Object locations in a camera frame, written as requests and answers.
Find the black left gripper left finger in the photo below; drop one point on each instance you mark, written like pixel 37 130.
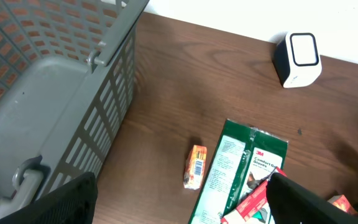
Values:
pixel 73 203

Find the red white sachet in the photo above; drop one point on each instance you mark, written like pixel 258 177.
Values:
pixel 254 208

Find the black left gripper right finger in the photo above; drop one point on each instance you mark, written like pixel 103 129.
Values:
pixel 291 203

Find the orange small box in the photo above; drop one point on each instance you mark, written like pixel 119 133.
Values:
pixel 342 203
pixel 195 166

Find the white barcode scanner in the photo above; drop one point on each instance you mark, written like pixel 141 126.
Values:
pixel 297 60

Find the grey plastic shopping basket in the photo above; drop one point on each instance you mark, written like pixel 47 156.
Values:
pixel 67 71

